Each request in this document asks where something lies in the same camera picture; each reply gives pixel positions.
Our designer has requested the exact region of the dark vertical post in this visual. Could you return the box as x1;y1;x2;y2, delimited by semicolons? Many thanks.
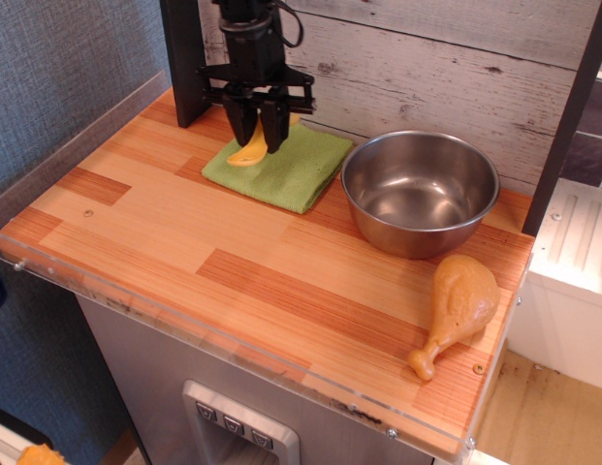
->
160;0;210;128
522;2;602;236

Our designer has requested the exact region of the orange toy at corner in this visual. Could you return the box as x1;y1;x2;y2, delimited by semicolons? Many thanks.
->
16;444;67;465

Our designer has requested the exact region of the grey toy fridge cabinet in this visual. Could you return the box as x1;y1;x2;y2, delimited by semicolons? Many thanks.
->
78;297;433;464

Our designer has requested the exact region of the green rag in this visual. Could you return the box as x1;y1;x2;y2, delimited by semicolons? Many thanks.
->
202;118;353;214

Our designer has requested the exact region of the white toy sink unit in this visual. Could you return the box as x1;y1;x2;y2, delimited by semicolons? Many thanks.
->
506;71;602;393

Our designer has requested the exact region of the plastic toy chicken drumstick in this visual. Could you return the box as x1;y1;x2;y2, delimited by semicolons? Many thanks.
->
408;255;501;381

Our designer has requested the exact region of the clear acrylic edge guard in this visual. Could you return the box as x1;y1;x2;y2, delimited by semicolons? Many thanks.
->
0;74;480;464

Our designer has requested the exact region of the yellow brush with white bristles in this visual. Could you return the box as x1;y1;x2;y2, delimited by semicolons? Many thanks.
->
226;113;301;168

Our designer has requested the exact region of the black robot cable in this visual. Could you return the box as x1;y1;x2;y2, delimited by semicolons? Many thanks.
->
270;0;305;48

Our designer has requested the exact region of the silver dispenser panel with buttons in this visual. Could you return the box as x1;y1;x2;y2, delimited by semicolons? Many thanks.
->
182;380;301;464

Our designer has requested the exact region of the dark vertical post right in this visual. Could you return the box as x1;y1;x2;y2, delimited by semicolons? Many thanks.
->
522;2;602;236

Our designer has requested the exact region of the stainless steel bowl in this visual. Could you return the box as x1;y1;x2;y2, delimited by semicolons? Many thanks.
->
340;131;500;259

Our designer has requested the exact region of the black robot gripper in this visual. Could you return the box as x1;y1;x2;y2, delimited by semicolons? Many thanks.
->
197;23;315;154

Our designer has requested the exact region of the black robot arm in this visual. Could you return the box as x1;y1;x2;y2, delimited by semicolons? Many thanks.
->
197;1;314;153

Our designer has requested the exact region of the dark vertical post left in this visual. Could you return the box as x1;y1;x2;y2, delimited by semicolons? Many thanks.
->
160;0;210;128

